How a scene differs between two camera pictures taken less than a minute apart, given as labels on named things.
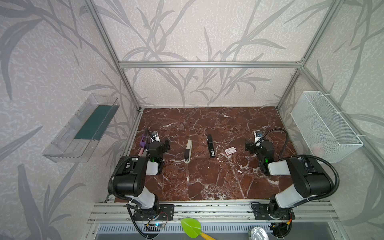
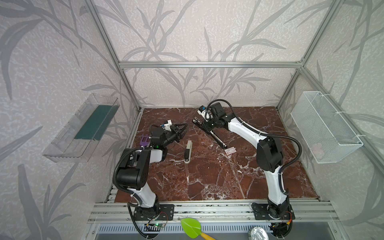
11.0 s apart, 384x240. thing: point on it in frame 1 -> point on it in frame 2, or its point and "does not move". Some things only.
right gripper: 259,147 -> 205,124
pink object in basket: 317,149 does not move
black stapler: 211,147 -> 200,122
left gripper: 159,146 -> 174,132
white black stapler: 188,151 does not move
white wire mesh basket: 326,134 does not move
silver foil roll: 256,233 does not move
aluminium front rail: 210,212 does not move
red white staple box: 230,150 does not move
